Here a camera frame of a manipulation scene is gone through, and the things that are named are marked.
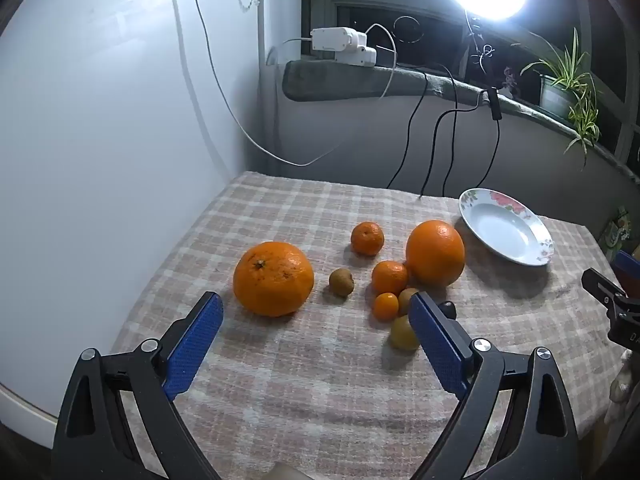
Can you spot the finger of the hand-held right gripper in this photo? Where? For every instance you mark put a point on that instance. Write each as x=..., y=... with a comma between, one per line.
x=612, y=295
x=630, y=267

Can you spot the tiny mandarin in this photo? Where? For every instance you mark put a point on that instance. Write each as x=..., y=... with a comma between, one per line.
x=385, y=306

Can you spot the white board panel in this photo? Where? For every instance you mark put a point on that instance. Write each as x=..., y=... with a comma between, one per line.
x=100, y=160

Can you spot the large round orange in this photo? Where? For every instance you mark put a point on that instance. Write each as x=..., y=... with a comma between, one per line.
x=435, y=252

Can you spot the yellow-green kiwi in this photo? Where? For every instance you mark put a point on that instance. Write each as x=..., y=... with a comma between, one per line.
x=403, y=333

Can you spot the spider plant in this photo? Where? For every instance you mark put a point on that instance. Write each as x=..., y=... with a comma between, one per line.
x=570, y=72

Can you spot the brown kiwi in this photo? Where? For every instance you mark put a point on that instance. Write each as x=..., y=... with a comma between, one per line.
x=341, y=282
x=405, y=300

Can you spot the white power strip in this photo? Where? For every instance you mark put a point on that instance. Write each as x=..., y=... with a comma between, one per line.
x=340, y=42

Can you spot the green packet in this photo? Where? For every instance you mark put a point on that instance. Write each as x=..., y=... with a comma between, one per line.
x=619, y=232

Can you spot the white floral plate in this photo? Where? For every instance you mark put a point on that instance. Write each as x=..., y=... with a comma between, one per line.
x=505, y=227

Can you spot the checked beige blanket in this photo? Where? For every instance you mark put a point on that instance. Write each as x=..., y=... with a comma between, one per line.
x=300, y=360

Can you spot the small purple plant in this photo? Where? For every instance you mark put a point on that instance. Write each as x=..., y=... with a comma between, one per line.
x=509, y=81

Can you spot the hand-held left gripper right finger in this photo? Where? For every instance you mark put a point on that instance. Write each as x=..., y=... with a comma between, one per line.
x=440, y=345

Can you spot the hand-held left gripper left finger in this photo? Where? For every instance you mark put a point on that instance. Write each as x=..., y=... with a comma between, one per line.
x=197, y=345

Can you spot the dark plum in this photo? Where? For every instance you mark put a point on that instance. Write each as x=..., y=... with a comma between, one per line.
x=449, y=309

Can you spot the grey flower pot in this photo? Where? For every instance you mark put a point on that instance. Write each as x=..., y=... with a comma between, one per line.
x=554, y=96

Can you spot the small mandarin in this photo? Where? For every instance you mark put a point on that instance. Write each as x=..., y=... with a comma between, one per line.
x=389, y=277
x=367, y=238

